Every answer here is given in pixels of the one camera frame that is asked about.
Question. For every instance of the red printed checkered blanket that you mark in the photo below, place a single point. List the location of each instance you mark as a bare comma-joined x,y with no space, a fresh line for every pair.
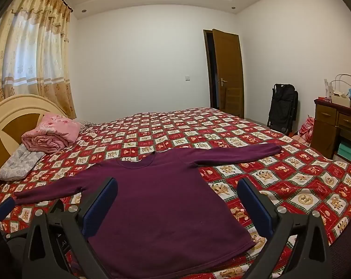
294,180

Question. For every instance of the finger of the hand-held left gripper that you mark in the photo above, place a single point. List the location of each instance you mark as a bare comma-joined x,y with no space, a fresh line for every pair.
57,209
3,208

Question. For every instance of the beige patterned curtain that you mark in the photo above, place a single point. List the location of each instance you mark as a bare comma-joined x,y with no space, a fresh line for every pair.
33,49

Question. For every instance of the teal box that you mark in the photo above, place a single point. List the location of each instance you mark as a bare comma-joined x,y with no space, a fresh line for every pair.
347,149

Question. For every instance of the purple long-sleeved sweater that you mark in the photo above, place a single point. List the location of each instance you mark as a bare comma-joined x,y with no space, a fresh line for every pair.
164,209

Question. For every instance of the brown wooden door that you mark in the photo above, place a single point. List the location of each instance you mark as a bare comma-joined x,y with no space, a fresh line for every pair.
228,64

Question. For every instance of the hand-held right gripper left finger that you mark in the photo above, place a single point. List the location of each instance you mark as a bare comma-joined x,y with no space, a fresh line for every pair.
105,197

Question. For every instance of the red plaid bag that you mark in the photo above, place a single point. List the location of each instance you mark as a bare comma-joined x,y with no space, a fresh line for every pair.
305,129

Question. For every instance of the black bag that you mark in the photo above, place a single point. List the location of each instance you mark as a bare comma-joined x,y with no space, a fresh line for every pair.
281,107

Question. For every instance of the dark door frame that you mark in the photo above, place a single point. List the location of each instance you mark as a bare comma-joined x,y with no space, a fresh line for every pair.
208,69

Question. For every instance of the dark striped cloth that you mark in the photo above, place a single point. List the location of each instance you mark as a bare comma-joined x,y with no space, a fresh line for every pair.
87,124

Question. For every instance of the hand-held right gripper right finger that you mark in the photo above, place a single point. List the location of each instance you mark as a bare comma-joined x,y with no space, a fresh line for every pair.
251,197

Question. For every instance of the brown wooden desk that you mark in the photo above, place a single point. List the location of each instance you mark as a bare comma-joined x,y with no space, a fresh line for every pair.
326,128

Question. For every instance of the grey floral pillow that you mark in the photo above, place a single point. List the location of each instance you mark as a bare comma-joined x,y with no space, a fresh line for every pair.
15,162

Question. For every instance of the white carton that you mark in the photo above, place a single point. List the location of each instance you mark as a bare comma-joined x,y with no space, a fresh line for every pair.
327,88

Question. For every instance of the pink folded blanket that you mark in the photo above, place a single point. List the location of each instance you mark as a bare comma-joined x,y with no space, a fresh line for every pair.
53,133

